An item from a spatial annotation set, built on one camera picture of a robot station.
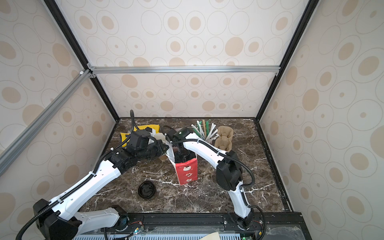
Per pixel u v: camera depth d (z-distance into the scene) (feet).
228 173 1.64
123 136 3.26
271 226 2.41
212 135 3.10
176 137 1.98
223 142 3.08
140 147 1.82
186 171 2.39
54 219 1.21
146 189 2.66
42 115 2.08
